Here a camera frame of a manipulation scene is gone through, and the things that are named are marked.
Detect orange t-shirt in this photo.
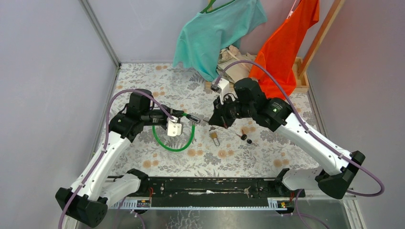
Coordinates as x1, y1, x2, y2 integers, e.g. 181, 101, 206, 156
255, 0, 320, 96

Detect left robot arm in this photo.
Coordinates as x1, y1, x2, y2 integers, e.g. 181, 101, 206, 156
55, 89, 184, 229

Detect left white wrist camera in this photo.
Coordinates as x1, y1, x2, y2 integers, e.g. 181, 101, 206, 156
167, 116, 183, 137

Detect green cable lock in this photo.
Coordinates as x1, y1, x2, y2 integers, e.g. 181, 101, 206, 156
152, 112, 201, 152

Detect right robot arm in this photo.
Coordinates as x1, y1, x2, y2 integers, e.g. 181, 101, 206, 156
208, 78, 365, 199

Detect purple cable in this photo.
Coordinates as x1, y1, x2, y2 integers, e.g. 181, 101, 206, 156
215, 60, 385, 229
57, 89, 175, 229

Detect wooden clothes rack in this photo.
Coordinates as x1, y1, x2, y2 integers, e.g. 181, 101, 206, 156
204, 0, 345, 94

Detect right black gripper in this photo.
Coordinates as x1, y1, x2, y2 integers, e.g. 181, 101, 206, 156
209, 93, 254, 129

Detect green clothes hanger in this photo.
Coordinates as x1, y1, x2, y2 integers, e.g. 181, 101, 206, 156
200, 0, 234, 14

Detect brass padlock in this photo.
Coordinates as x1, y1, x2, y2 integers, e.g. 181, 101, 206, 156
210, 132, 220, 147

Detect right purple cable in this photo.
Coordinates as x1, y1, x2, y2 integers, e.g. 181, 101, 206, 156
215, 60, 385, 229

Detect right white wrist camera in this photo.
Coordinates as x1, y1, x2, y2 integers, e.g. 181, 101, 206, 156
211, 79, 230, 104

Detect beige cloth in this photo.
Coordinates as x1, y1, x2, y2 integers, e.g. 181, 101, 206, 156
216, 44, 259, 86

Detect floral table mat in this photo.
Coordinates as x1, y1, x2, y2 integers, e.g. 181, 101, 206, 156
109, 63, 318, 177

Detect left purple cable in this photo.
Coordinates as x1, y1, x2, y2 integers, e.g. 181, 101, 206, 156
57, 89, 175, 229

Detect teal t-shirt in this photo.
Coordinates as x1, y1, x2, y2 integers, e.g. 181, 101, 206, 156
172, 0, 267, 82

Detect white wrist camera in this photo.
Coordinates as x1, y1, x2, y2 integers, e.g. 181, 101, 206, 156
167, 116, 183, 137
211, 79, 230, 104

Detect black headed keys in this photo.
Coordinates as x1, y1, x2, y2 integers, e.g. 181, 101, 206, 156
236, 129, 253, 145

